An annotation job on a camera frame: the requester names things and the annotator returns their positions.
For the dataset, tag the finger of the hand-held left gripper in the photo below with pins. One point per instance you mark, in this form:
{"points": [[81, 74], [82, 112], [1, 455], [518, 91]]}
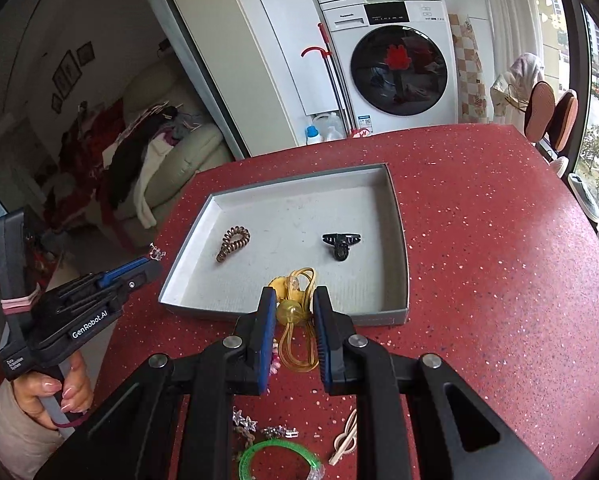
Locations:
{"points": [[124, 271], [139, 282]]}

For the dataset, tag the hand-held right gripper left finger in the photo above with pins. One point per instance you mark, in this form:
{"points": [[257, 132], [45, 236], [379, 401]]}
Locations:
{"points": [[267, 330]]}

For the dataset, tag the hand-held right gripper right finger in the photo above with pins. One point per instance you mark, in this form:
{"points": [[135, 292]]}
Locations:
{"points": [[322, 330]]}

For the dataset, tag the clear crystal ornament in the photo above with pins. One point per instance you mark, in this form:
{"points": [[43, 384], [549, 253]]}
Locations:
{"points": [[157, 251]]}

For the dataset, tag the black claw hair clip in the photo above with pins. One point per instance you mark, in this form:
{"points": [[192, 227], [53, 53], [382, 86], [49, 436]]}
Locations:
{"points": [[339, 252]]}

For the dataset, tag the beige hair clip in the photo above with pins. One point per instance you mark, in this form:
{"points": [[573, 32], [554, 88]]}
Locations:
{"points": [[347, 435]]}

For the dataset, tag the grey shallow cardboard tray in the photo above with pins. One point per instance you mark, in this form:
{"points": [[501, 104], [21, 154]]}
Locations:
{"points": [[289, 210]]}

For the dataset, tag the person's left forearm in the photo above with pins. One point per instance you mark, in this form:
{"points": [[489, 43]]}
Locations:
{"points": [[14, 440]]}

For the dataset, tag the person's left hand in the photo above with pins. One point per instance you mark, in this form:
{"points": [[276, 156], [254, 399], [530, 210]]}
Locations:
{"points": [[34, 392]]}

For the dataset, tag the pink rubber band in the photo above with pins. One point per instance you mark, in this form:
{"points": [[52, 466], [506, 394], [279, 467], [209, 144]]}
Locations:
{"points": [[21, 302]]}

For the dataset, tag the cream sofa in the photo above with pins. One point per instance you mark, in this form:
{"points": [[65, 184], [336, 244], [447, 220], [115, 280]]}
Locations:
{"points": [[179, 160]]}

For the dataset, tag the pile of clothes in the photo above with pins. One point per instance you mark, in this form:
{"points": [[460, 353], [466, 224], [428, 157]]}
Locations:
{"points": [[104, 145]]}

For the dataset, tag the blue capped detergent bottle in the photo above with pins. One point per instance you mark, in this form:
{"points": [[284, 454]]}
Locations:
{"points": [[313, 136]]}

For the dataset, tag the clear plastic jug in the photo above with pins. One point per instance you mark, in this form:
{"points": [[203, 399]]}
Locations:
{"points": [[329, 127]]}

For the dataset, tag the white front-load washing machine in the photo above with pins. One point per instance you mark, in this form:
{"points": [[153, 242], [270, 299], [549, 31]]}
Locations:
{"points": [[344, 85]]}

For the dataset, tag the white tall cabinet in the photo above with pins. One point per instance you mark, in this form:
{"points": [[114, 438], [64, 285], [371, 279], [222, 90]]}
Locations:
{"points": [[259, 60]]}

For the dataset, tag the beige patterned cloth bag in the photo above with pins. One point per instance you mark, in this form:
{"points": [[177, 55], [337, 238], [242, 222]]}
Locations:
{"points": [[504, 100]]}

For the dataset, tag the pink soled slipper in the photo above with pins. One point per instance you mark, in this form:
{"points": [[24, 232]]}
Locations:
{"points": [[565, 120], [539, 110]]}

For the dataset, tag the pale hanging towel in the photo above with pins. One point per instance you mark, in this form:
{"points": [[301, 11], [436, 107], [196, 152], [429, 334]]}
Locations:
{"points": [[527, 70]]}

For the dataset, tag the small dark picture frame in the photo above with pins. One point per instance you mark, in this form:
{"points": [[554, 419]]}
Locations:
{"points": [[56, 102]]}

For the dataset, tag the large dark picture frame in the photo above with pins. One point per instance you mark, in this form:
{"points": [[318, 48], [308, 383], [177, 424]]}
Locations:
{"points": [[65, 74]]}

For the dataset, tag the medium dark picture frame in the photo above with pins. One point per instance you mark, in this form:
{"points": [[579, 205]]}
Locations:
{"points": [[85, 53]]}

